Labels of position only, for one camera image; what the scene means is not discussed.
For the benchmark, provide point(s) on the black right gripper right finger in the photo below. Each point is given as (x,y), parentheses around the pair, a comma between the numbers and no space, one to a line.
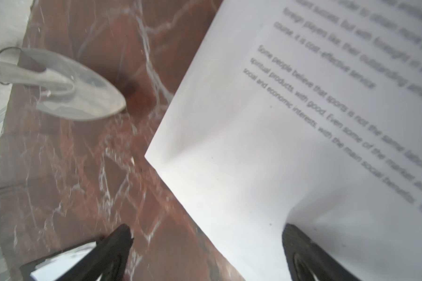
(307,261)

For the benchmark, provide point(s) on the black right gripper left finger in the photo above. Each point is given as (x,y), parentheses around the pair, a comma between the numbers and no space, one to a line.
(107,261)

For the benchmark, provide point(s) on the printed paper sheet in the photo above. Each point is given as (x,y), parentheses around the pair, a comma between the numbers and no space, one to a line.
(306,113)

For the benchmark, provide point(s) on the silver metal trowel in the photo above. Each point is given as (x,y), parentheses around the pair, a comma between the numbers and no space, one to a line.
(70,89)

